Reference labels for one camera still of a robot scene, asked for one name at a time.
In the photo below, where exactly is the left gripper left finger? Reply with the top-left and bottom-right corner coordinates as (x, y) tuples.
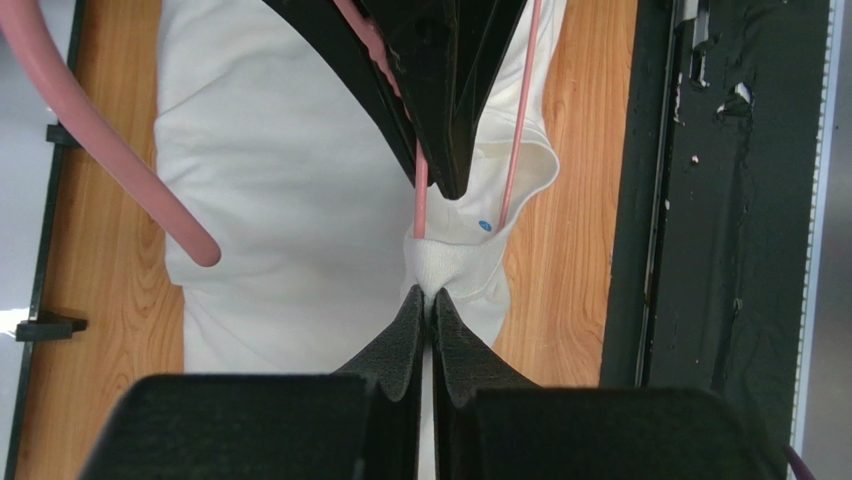
(81, 287), (424, 479)

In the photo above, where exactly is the aluminium rail frame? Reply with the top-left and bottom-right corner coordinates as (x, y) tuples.
(792, 1), (851, 479)

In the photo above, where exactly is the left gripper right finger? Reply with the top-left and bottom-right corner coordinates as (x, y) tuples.
(431, 291), (787, 479)

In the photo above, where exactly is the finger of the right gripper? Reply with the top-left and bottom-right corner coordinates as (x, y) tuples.
(359, 0), (527, 200)
(266, 1), (435, 181)

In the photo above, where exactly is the white floral print t-shirt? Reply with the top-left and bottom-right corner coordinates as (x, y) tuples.
(152, 0), (568, 374)

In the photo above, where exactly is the pink wire hanger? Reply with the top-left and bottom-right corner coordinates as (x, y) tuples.
(1, 1), (542, 267)

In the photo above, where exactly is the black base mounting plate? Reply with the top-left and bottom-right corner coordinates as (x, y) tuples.
(600, 1), (844, 445)

